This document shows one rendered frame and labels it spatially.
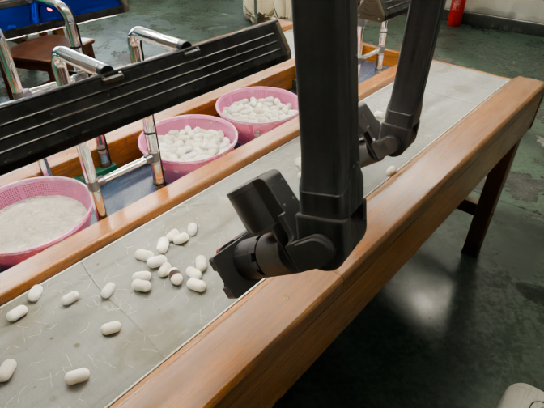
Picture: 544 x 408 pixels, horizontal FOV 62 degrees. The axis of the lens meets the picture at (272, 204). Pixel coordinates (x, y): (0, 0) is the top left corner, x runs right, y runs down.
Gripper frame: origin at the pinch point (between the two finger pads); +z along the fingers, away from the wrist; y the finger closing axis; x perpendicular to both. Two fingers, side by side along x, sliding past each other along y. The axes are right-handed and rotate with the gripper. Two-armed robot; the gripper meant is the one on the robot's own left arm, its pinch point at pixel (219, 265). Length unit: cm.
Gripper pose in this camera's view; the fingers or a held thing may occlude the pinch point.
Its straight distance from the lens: 70.9
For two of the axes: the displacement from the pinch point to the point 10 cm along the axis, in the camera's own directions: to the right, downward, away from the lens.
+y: -6.7, 4.5, -5.9
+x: 4.8, 8.7, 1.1
